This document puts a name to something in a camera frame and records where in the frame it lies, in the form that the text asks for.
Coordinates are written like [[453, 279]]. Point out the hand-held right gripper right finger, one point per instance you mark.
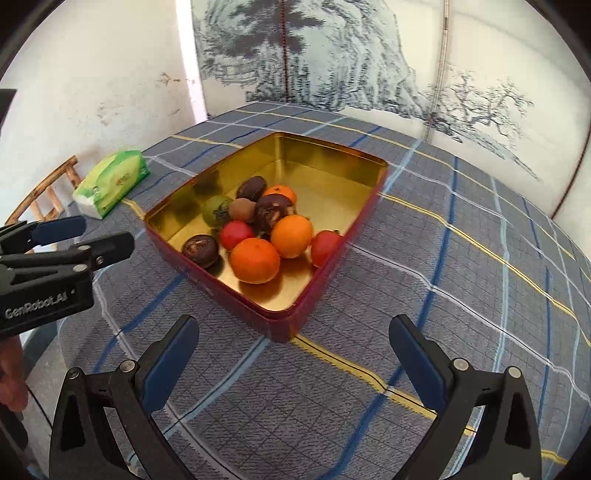
[[422, 364]]

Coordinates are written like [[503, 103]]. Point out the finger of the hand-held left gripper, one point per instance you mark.
[[111, 247], [60, 228]]

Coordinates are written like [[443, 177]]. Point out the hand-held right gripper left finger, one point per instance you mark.
[[171, 364]]

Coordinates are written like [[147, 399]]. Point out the dark water chestnut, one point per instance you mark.
[[201, 250], [250, 188], [272, 212]]

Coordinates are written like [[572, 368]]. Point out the green persimmon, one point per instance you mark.
[[215, 210]]

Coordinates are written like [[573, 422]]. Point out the red persimmon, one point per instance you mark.
[[325, 248], [236, 234]]

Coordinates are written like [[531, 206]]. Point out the large deep orange mandarin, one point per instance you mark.
[[255, 260]]

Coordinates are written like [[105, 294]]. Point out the brown longan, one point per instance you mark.
[[241, 209]]

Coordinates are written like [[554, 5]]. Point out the oval light orange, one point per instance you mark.
[[291, 235]]

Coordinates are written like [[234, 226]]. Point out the small deep orange mandarin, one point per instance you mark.
[[284, 193]]

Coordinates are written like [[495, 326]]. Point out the red tin box gold inside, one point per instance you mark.
[[318, 184]]

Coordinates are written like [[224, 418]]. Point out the person's left hand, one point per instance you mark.
[[11, 374]]

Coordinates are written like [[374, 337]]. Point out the wooden chair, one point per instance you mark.
[[73, 170]]

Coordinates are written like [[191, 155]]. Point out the green tissue pack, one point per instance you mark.
[[113, 177]]

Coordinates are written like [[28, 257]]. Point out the grey plaid tablecloth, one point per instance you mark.
[[461, 300]]

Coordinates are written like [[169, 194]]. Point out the landscape painted folding screen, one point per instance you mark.
[[346, 55]]

